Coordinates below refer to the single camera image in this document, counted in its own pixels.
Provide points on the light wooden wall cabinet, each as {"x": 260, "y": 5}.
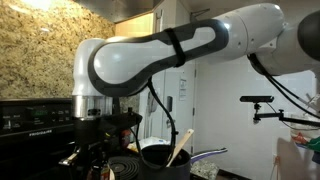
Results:
{"x": 133, "y": 28}

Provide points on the grey door closer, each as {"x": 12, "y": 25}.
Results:
{"x": 200, "y": 14}

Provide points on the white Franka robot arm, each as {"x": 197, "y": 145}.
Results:
{"x": 133, "y": 63}

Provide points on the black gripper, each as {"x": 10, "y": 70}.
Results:
{"x": 86, "y": 133}

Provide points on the green object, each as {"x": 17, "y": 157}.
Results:
{"x": 315, "y": 144}

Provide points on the black electric stove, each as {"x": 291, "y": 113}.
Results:
{"x": 33, "y": 146}

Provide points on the white door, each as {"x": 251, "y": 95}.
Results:
{"x": 185, "y": 133}

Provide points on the black bar camera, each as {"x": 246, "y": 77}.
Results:
{"x": 256, "y": 99}

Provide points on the black cooking pot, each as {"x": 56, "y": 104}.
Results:
{"x": 160, "y": 171}

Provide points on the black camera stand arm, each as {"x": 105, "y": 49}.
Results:
{"x": 293, "y": 118}

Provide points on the silver door lever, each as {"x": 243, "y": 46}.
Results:
{"x": 169, "y": 124}

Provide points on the white panel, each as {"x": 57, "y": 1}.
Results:
{"x": 293, "y": 163}

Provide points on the grey wall phone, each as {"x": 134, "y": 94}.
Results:
{"x": 154, "y": 105}

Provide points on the white plastic bag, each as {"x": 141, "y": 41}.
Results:
{"x": 153, "y": 142}

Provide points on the black coil burner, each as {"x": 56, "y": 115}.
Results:
{"x": 125, "y": 168}

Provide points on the steel range hood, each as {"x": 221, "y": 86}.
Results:
{"x": 116, "y": 10}

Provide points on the dark door lock plate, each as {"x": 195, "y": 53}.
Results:
{"x": 169, "y": 104}

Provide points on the light wooden stirring spatula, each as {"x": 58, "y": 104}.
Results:
{"x": 181, "y": 146}

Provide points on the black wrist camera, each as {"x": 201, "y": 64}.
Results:
{"x": 123, "y": 121}

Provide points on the clear bowl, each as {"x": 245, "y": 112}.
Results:
{"x": 305, "y": 130}

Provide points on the white paper notice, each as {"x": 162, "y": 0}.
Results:
{"x": 182, "y": 89}

